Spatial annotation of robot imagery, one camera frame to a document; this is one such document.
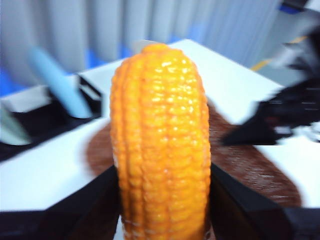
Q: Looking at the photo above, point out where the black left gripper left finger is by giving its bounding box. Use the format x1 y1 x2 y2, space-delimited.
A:
0 164 122 240

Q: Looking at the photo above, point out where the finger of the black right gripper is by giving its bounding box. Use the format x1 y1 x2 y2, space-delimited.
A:
221 99 283 146

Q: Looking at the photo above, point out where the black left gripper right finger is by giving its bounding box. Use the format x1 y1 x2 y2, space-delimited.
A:
209 163 320 240

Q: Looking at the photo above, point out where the brown wicker basket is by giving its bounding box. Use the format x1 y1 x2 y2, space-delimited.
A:
84 102 302 208

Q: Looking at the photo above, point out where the orange corn cob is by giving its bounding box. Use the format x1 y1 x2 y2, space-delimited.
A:
109 42 211 240

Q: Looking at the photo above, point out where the black dish rack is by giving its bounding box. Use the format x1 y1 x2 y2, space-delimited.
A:
0 73 104 161

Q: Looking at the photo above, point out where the pale green plate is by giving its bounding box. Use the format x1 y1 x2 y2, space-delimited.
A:
0 104 32 146

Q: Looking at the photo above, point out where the light blue plate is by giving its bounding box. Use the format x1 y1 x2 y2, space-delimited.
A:
27 46 91 119

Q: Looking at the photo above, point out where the grey curtain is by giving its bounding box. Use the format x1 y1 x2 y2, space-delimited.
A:
0 0 283 83

